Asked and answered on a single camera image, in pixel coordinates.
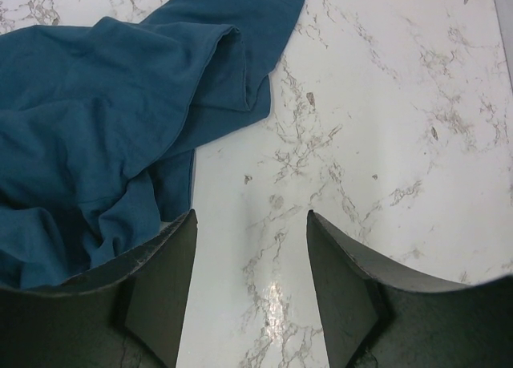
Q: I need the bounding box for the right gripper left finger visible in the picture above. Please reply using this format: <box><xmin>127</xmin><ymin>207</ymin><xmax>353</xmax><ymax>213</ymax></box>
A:
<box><xmin>1</xmin><ymin>210</ymin><xmax>197</xmax><ymax>367</ymax></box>

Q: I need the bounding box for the blue t shirt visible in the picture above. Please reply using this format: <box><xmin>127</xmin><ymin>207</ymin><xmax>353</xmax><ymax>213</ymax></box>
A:
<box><xmin>1</xmin><ymin>0</ymin><xmax>305</xmax><ymax>289</ymax></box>

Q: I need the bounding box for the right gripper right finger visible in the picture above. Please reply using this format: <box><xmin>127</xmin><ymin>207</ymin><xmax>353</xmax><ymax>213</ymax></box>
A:
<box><xmin>306</xmin><ymin>212</ymin><xmax>512</xmax><ymax>367</ymax></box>

